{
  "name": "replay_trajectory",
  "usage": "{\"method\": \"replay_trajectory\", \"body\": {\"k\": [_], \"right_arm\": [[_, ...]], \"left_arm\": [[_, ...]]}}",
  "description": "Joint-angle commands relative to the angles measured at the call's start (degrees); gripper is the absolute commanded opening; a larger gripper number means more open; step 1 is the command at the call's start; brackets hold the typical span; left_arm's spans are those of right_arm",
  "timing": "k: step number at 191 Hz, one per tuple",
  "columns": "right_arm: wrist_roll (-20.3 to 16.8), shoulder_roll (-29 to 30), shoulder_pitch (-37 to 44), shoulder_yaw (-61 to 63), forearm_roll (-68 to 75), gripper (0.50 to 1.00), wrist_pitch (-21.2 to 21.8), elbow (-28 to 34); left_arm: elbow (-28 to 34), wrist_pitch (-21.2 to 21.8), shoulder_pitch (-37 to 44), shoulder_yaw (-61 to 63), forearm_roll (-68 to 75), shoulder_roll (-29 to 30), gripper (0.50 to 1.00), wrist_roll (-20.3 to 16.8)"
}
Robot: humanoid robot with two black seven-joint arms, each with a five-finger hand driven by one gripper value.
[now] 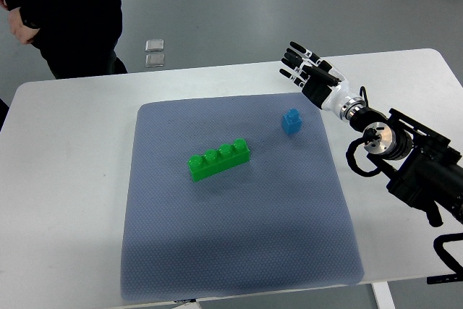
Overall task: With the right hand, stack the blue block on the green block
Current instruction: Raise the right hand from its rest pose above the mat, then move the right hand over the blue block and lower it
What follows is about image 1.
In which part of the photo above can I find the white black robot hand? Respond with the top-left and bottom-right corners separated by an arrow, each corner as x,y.
279,41 -> 368,122

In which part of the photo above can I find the person's bare hand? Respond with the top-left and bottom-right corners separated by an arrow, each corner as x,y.
8,7 -> 40,45

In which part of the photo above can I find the blue toy block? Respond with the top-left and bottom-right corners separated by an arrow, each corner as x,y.
281,109 -> 302,135

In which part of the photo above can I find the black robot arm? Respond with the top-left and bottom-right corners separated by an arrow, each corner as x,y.
346,106 -> 462,227

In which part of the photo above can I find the green four-stud toy block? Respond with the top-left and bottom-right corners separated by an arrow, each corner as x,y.
187,138 -> 250,182

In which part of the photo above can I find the person in black clothes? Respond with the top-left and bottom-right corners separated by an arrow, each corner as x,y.
1,0 -> 127,79

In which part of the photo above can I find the upper metal floor plate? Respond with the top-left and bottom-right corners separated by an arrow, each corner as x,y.
145,39 -> 164,52

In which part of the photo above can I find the metal floor plate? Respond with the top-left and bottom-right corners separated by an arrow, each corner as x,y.
145,53 -> 165,67
145,39 -> 164,52

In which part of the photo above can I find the lower metal floor plate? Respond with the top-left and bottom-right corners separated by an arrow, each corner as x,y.
145,53 -> 165,67

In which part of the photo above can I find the blue-grey textured mat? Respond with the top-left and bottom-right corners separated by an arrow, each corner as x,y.
121,93 -> 364,302

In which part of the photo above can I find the white table leg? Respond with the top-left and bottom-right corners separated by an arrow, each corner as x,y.
371,282 -> 396,309

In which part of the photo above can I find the black table control panel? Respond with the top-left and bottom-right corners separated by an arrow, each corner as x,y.
426,274 -> 463,285

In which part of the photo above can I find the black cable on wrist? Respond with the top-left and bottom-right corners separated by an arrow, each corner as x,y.
346,86 -> 390,178

